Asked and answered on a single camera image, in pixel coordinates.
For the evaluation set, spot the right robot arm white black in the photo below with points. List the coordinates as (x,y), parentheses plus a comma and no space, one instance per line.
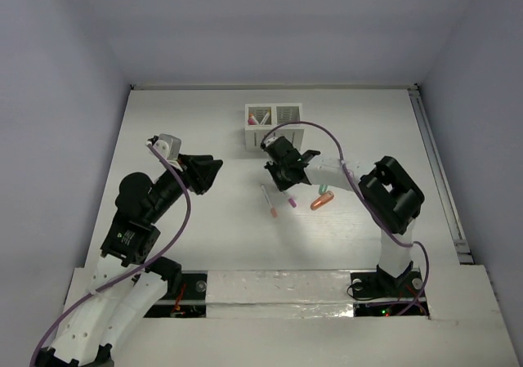
(392,197)

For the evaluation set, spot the aluminium rail right side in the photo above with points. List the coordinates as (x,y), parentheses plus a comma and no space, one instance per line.
(461,245)

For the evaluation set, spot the white marker yellow cap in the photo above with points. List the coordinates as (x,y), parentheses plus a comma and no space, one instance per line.
(265,118)

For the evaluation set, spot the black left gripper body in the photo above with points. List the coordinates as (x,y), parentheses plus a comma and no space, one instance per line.
(189,173)

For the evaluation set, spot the white marker salmon cap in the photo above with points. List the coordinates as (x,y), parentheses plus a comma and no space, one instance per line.
(269,203)

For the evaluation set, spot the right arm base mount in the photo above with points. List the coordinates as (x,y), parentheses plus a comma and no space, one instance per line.
(373,299)

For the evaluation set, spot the white marker purple cap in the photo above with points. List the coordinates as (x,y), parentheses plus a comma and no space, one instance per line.
(290,199)

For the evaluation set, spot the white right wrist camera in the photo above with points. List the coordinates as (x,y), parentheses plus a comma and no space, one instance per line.
(267,142)

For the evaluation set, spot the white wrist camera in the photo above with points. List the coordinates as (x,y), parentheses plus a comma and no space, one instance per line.
(267,142)
(168,146)

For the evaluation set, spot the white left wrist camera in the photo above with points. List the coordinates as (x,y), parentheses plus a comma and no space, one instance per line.
(168,146)

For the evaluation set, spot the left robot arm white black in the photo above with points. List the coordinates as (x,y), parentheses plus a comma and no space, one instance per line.
(127,282)

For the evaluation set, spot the white two-compartment slotted organizer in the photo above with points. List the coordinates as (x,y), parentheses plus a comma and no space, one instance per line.
(283,122)

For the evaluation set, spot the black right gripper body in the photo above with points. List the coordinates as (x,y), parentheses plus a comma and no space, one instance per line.
(279,172)

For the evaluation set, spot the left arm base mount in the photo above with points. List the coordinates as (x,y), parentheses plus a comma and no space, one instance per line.
(190,299)

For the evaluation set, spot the white marker orange cap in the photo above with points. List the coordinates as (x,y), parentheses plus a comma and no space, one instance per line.
(257,119)

